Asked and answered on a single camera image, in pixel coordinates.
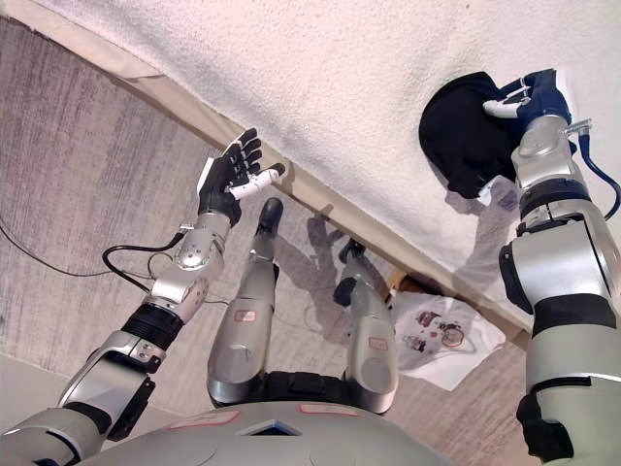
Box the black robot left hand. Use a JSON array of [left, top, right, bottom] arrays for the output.
[[197, 127, 287, 228]]

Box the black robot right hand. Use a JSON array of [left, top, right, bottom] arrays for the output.
[[483, 68, 573, 128]]

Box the black garment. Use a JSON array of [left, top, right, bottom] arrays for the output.
[[417, 71, 524, 201]]

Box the beige sheeted mattress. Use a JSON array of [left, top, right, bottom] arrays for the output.
[[0, 0, 531, 349]]

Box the white terry blanket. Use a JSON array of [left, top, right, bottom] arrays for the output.
[[33, 0, 621, 336]]

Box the silver robot left leg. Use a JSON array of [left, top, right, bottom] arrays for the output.
[[207, 197, 285, 410]]

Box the silver robot leg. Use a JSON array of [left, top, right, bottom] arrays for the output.
[[333, 237, 401, 415], [207, 197, 285, 410]]

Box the silver robot right leg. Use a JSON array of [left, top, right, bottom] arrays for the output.
[[333, 237, 401, 415]]

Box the grey robot torso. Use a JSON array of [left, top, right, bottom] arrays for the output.
[[82, 371, 457, 466]]

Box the white printed t-shirt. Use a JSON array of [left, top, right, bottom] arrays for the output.
[[387, 289, 508, 392]]

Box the dark right wrist cable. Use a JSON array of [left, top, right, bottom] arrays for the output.
[[564, 117, 621, 222]]

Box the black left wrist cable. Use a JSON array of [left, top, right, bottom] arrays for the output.
[[101, 231, 189, 294]]

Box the thin black floor cable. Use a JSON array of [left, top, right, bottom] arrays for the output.
[[0, 213, 149, 279]]

